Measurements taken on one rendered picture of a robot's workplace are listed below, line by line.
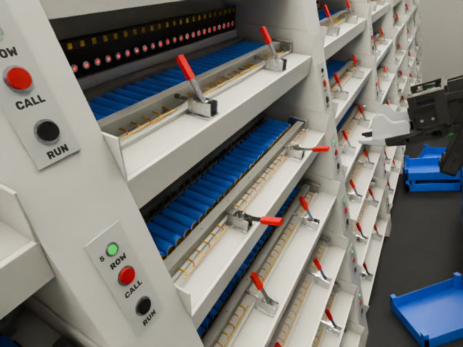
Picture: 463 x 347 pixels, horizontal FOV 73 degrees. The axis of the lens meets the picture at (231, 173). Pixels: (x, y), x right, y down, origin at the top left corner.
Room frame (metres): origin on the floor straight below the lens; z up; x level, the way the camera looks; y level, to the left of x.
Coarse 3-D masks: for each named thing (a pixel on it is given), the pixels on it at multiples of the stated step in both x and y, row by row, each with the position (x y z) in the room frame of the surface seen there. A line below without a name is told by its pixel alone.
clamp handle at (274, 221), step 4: (244, 212) 0.45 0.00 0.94; (240, 216) 0.45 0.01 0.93; (244, 216) 0.45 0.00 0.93; (248, 216) 0.45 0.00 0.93; (252, 216) 0.45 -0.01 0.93; (264, 216) 0.43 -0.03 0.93; (248, 220) 0.44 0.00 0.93; (252, 220) 0.44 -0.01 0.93; (256, 220) 0.43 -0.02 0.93; (260, 220) 0.43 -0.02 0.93; (264, 220) 0.42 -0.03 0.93; (268, 220) 0.42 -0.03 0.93; (272, 220) 0.42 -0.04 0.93; (276, 220) 0.41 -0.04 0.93; (280, 220) 0.41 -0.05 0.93; (268, 224) 0.42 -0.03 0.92; (272, 224) 0.41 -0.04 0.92; (276, 224) 0.41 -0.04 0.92; (280, 224) 0.41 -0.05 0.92
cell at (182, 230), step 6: (156, 216) 0.47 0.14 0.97; (162, 216) 0.47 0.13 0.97; (156, 222) 0.46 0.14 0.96; (162, 222) 0.46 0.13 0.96; (168, 222) 0.45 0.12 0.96; (174, 222) 0.45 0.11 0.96; (168, 228) 0.45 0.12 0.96; (174, 228) 0.44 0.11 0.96; (180, 228) 0.44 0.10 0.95; (186, 228) 0.44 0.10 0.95; (180, 234) 0.43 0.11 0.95
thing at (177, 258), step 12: (288, 132) 0.74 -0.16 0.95; (276, 144) 0.68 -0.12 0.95; (264, 156) 0.63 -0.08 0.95; (276, 156) 0.65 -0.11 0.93; (252, 168) 0.59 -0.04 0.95; (264, 168) 0.60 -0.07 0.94; (276, 168) 0.61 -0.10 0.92; (240, 180) 0.55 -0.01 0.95; (252, 180) 0.55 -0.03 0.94; (240, 192) 0.52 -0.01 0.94; (228, 204) 0.48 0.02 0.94; (216, 216) 0.45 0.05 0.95; (204, 228) 0.43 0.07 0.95; (192, 240) 0.41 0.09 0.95; (204, 240) 0.42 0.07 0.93; (216, 240) 0.42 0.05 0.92; (180, 252) 0.39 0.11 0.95; (192, 252) 0.40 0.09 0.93; (168, 264) 0.36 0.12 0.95; (180, 264) 0.37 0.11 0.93
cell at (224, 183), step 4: (204, 176) 0.58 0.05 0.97; (208, 176) 0.57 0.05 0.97; (212, 176) 0.57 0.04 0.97; (208, 180) 0.57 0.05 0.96; (212, 180) 0.56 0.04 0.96; (216, 180) 0.56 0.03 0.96; (220, 180) 0.56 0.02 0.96; (224, 180) 0.56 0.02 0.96; (216, 184) 0.56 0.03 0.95; (220, 184) 0.55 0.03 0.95; (224, 184) 0.55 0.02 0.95; (228, 184) 0.55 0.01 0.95; (232, 184) 0.55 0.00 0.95; (228, 188) 0.54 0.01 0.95
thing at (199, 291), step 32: (256, 128) 0.81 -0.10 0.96; (320, 128) 0.78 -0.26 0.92; (288, 160) 0.65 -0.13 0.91; (288, 192) 0.58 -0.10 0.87; (224, 224) 0.46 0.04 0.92; (256, 224) 0.46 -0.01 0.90; (224, 256) 0.40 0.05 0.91; (192, 288) 0.35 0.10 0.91; (224, 288) 0.38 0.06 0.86; (192, 320) 0.31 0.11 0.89
